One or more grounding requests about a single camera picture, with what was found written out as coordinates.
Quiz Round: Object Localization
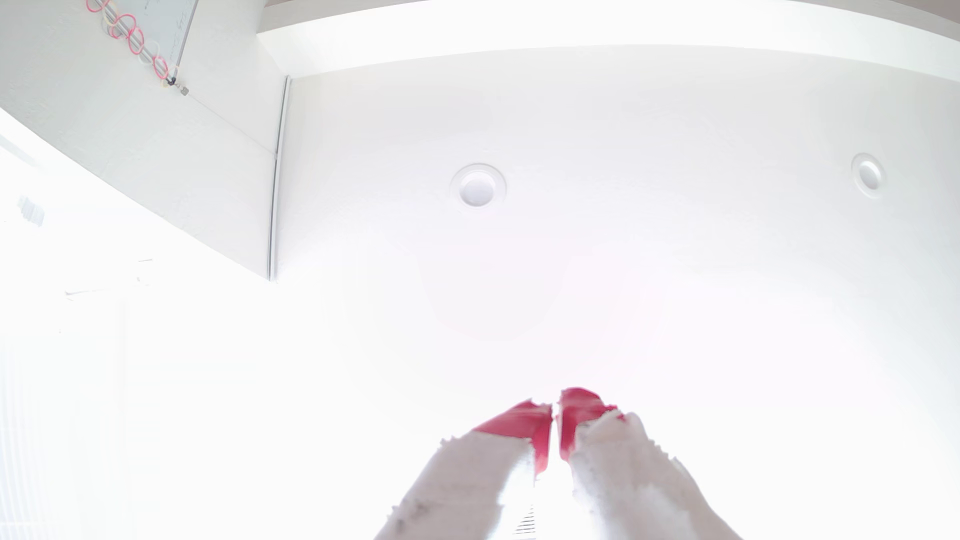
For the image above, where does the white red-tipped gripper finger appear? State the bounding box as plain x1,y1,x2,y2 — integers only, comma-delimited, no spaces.
558,387,745,540
375,399,554,540

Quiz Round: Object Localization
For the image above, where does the round recessed ceiling light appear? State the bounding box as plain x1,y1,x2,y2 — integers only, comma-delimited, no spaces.
449,162,508,211
850,152,888,199

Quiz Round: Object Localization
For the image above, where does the white wall board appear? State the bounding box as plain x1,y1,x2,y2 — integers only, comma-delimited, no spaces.
112,0,201,70

